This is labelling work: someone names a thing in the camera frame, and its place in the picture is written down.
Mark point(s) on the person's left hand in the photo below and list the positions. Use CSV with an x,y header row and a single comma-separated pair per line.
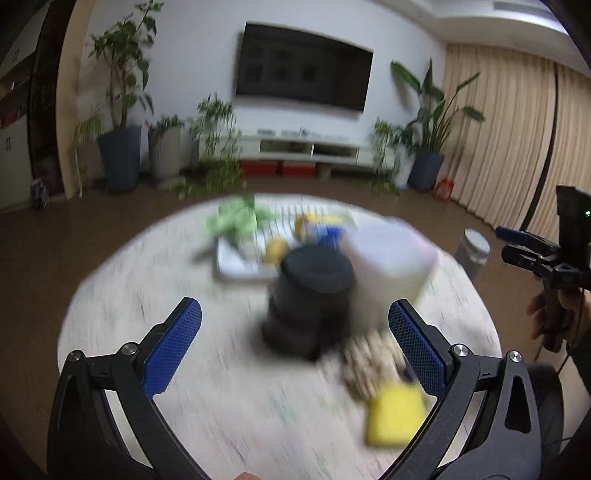
x,y
247,476

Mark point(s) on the yellow teardrop makeup sponge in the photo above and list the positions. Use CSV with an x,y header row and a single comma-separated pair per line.
x,y
277,249

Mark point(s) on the green leafy vegetable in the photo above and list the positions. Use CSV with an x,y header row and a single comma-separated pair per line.
x,y
235,219

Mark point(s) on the white plastic tray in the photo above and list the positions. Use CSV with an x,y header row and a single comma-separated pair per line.
x,y
240,263

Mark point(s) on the white television cabinet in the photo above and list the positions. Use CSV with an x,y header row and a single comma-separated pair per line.
x,y
286,137

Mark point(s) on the wall-mounted television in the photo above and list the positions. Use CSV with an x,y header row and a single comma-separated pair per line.
x,y
304,64

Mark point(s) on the red paper bag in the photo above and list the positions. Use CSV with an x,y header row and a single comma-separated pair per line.
x,y
444,189

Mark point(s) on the yellow rectangular sponge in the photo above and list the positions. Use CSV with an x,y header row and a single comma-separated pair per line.
x,y
395,415

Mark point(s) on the plant in grey ribbed pot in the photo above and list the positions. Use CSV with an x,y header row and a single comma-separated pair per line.
x,y
165,154

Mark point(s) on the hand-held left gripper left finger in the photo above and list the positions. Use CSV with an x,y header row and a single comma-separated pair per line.
x,y
173,346

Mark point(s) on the thin-leaved small plant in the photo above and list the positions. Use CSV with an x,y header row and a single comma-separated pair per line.
x,y
85,134

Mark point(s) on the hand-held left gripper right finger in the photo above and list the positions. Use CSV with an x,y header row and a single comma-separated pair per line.
x,y
415,350

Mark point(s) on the bushy plant in white pot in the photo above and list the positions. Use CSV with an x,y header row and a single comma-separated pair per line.
x,y
385,138

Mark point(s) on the red storage box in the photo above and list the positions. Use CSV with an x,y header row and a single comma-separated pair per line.
x,y
258,168
299,169

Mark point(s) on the person's right hand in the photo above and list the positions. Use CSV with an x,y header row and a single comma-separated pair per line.
x,y
536,316

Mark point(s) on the grey trash can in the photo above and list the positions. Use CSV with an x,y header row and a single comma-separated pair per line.
x,y
472,251

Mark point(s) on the trailing green plant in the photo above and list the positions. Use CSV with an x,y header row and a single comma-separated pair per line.
x,y
217,124

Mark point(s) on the large-leaved plant in blue pot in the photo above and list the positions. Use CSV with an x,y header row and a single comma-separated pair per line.
x,y
427,170

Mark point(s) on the beige curtain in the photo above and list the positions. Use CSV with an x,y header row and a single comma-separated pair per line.
x,y
508,138

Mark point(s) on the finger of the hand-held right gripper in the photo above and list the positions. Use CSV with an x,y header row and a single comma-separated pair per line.
x,y
510,233
524,258

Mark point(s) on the person's right forearm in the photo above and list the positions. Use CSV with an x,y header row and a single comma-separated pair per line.
x,y
582,344

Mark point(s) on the tall plant in blue pot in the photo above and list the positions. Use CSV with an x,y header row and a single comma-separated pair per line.
x,y
120,157

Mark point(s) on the black round container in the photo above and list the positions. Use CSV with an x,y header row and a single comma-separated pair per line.
x,y
309,295

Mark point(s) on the translucent plastic container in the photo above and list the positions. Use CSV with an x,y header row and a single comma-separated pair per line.
x,y
392,263

